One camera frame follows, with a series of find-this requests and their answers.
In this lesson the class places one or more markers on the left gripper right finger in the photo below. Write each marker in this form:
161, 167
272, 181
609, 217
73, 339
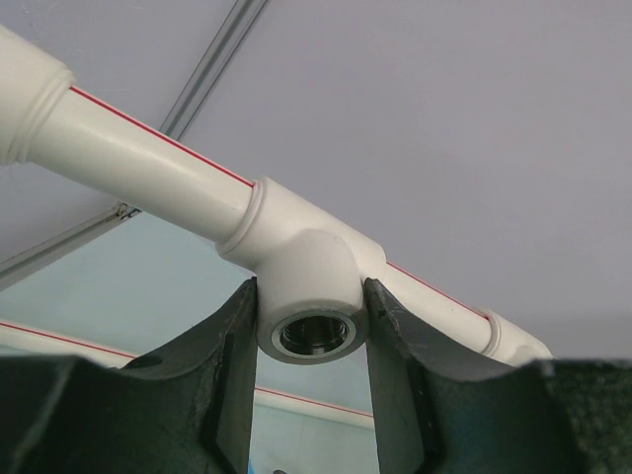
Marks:
439, 407

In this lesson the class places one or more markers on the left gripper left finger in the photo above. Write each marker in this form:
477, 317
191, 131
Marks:
185, 407

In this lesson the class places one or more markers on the white PVC pipe frame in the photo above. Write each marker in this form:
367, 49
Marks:
309, 264

